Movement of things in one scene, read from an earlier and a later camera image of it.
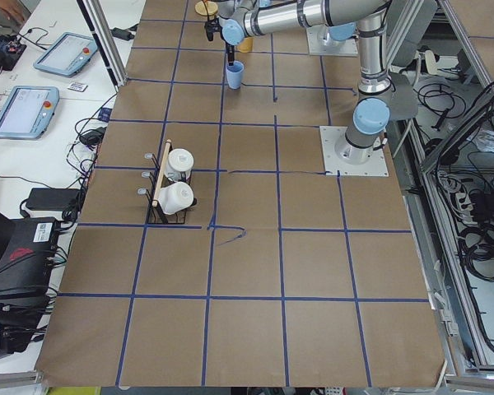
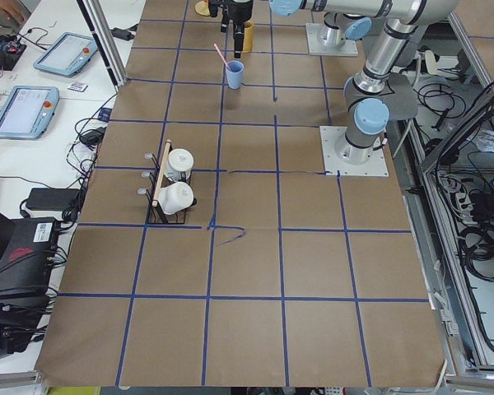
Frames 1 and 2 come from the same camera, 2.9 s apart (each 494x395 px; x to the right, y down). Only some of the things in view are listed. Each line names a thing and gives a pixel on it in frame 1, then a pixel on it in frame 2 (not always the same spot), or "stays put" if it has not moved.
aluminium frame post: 106,38 stays put
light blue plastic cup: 234,73 stays put
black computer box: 24,271 stays put
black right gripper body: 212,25 -> 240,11
